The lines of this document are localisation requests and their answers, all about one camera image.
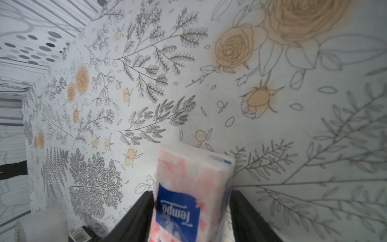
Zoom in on pink tissue pack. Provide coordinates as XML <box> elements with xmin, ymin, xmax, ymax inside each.
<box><xmin>149</xmin><ymin>143</ymin><xmax>235</xmax><ymax>242</ymax></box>

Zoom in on black tissue pack far left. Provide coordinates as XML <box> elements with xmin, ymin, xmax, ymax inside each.
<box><xmin>68</xmin><ymin>226</ymin><xmax>101</xmax><ymax>242</ymax></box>

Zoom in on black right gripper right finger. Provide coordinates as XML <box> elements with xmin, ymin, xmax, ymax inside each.
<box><xmin>229</xmin><ymin>190</ymin><xmax>282</xmax><ymax>242</ymax></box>

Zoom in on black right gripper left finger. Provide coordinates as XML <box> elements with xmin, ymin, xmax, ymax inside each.
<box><xmin>104</xmin><ymin>191</ymin><xmax>154</xmax><ymax>242</ymax></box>

